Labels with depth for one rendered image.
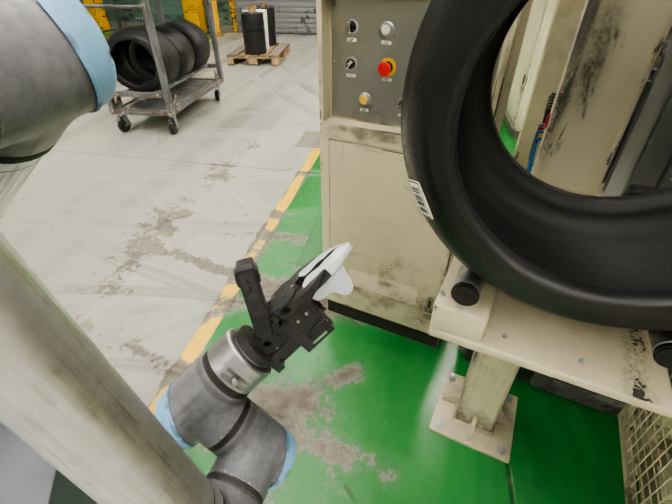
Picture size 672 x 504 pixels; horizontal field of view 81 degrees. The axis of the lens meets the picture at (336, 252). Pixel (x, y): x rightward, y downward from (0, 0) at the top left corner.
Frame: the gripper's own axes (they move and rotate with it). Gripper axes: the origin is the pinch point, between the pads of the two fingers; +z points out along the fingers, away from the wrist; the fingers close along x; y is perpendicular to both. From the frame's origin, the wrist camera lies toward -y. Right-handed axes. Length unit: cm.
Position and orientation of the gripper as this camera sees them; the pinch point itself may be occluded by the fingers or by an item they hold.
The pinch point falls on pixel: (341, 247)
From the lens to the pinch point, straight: 56.8
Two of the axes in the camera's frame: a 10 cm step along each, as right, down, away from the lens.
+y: 6.6, 6.7, 3.4
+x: 2.0, 2.8, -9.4
